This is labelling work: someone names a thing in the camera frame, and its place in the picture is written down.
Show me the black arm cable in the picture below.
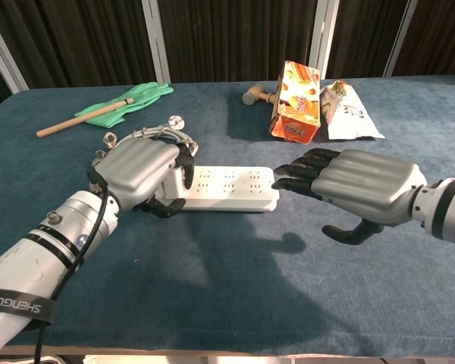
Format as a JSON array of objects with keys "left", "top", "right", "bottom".
[{"left": 33, "top": 177, "right": 111, "bottom": 359}]

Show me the orange snack box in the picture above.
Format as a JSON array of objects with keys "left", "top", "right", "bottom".
[{"left": 268, "top": 60, "right": 323, "bottom": 146}]

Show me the blue table cloth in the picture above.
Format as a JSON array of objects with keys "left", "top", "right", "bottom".
[{"left": 0, "top": 74, "right": 455, "bottom": 359}]

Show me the green rubber glove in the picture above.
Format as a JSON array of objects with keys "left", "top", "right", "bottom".
[{"left": 74, "top": 82, "right": 174, "bottom": 128}]

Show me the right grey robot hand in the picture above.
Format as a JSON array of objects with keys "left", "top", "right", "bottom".
[{"left": 271, "top": 147, "right": 428, "bottom": 246}]

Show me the white power strip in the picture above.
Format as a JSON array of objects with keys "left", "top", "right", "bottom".
[{"left": 162, "top": 165, "right": 281, "bottom": 212}]

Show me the white snack bag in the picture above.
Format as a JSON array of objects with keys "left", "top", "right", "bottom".
[{"left": 319, "top": 79, "right": 386, "bottom": 140}]

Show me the wooden stick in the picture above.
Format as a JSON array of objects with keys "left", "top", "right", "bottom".
[{"left": 36, "top": 97, "right": 135, "bottom": 139}]

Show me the grey cable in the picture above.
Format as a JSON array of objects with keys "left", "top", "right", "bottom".
[{"left": 92, "top": 124, "right": 200, "bottom": 168}]

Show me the wooden mallet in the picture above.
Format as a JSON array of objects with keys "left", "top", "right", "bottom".
[{"left": 242, "top": 85, "right": 280, "bottom": 107}]

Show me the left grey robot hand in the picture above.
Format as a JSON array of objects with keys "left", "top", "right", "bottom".
[{"left": 86, "top": 138, "right": 196, "bottom": 220}]

